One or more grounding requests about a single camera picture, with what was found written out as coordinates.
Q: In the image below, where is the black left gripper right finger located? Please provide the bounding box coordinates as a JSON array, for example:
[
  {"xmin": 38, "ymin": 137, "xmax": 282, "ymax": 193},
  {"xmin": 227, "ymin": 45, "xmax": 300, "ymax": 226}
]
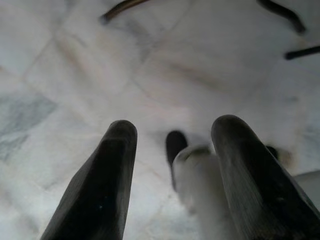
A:
[{"xmin": 210, "ymin": 114, "xmax": 320, "ymax": 240}]

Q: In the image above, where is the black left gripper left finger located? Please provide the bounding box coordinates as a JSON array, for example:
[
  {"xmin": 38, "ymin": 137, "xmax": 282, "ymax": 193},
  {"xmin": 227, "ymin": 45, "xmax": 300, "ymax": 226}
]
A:
[{"xmin": 39, "ymin": 119, "xmax": 138, "ymax": 240}]

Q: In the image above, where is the white robot leg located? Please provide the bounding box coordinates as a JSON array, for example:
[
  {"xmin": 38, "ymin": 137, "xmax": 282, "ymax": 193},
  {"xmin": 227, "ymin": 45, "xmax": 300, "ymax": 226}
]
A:
[{"xmin": 165, "ymin": 130, "xmax": 238, "ymax": 240}]

